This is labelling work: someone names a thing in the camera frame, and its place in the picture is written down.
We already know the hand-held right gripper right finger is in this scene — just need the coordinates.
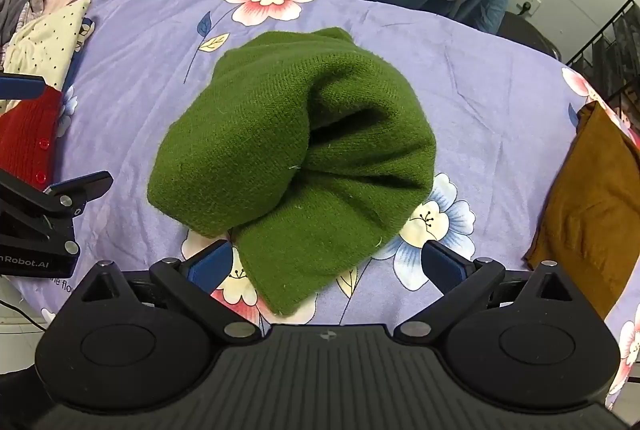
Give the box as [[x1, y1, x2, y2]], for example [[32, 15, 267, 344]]
[[394, 240, 576, 345]]

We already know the black cable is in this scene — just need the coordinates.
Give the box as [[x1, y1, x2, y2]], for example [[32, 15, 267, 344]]
[[0, 297, 51, 332]]

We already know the dark seat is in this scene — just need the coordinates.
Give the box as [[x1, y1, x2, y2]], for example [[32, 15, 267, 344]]
[[500, 10, 563, 61]]

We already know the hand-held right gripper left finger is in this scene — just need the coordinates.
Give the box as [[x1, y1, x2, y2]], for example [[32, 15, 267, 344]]
[[80, 239, 262, 345]]

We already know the dark blue floral cloth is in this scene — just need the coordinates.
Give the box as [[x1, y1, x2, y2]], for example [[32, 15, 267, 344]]
[[75, 18, 97, 61]]

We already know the purple floral bedsheet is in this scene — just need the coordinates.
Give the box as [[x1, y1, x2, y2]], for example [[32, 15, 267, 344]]
[[0, 0, 640, 411]]

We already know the green knit sweater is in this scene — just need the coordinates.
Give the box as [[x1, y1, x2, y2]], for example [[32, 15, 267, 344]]
[[146, 27, 438, 317]]

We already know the brown garment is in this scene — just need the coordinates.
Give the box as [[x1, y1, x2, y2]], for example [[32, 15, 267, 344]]
[[522, 100, 640, 321]]

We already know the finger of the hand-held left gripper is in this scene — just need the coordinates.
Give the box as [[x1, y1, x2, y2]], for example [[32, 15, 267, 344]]
[[0, 169, 114, 257], [0, 77, 47, 100]]

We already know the black metal rack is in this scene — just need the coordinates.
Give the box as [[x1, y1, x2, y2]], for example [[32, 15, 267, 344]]
[[565, 0, 640, 131]]

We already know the cream dotted blue fabric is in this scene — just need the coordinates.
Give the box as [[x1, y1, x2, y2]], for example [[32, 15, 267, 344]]
[[0, 0, 93, 116]]

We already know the red knit cardigan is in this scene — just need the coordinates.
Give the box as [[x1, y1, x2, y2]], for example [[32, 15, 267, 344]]
[[0, 85, 65, 191]]

